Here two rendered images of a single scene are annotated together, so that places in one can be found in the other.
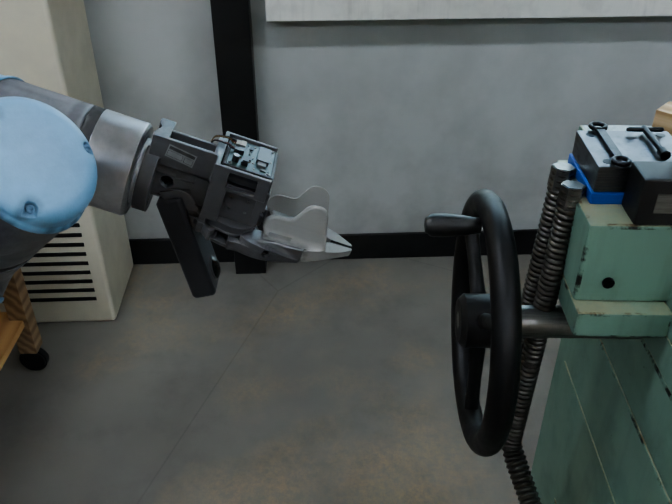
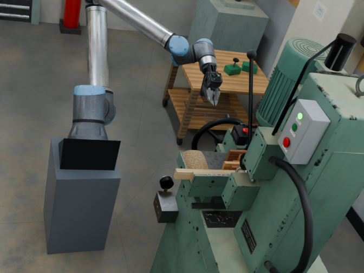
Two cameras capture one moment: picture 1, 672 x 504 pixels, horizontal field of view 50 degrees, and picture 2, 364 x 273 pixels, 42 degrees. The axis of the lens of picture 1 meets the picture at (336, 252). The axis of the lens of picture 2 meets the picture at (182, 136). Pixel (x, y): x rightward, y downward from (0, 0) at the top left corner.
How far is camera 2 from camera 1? 191 cm
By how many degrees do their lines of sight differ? 52
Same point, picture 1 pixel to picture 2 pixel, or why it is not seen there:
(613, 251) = (227, 136)
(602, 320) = (218, 148)
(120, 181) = (201, 64)
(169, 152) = (208, 66)
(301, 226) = (210, 92)
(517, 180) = not seen: outside the picture
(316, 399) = not seen: hidden behind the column
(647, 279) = (227, 148)
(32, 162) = (176, 44)
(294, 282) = not seen: hidden behind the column
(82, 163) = (181, 49)
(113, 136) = (206, 58)
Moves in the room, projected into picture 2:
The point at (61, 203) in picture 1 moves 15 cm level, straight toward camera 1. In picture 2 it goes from (174, 50) to (149, 54)
